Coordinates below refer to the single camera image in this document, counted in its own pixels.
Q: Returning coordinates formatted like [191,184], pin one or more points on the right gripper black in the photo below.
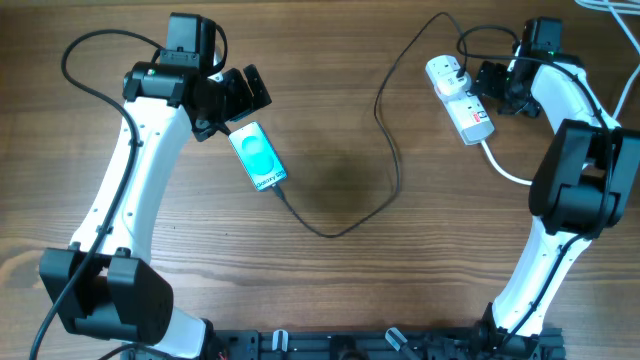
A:
[496,71]

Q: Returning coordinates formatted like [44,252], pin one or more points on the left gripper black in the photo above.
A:
[244,103]

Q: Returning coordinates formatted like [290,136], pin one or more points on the white power strip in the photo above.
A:
[468,115]

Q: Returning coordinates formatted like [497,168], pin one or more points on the turquoise screen Galaxy smartphone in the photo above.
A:
[257,155]

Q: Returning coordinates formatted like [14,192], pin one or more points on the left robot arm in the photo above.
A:
[102,284]

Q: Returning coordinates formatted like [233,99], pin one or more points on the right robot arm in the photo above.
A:
[584,180]

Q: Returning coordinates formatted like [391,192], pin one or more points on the white USB charger adapter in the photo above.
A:
[450,85]

